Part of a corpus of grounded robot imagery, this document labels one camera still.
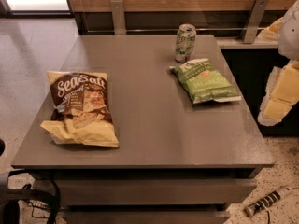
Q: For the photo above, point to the white power strip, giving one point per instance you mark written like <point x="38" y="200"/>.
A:
<point x="268" y="200"/>

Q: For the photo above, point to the metal wall bracket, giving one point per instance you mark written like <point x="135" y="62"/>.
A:
<point x="249" y="33"/>
<point x="118" y="17"/>

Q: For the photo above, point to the left metal wall bracket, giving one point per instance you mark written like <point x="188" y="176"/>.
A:
<point x="118" y="17"/>

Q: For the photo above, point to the black chair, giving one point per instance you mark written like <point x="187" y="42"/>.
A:
<point x="9" y="207"/>

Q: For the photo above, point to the right metal wall bracket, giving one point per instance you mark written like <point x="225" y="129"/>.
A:
<point x="249" y="33"/>

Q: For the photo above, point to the brown sea salt chip bag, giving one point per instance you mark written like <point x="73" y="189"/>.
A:
<point x="81" y="114"/>

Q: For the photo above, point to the grey table drawer unit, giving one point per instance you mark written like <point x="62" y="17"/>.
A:
<point x="149" y="197"/>

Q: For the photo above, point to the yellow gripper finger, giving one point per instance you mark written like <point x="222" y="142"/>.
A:
<point x="281" y="94"/>
<point x="270" y="33"/>

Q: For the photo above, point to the green jalapeno chip bag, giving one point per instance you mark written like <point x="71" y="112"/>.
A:
<point x="204" y="83"/>

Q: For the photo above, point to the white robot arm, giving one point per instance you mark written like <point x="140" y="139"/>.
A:
<point x="288" y="35"/>

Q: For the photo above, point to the green 7up soda can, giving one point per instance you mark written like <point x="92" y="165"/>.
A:
<point x="185" y="42"/>

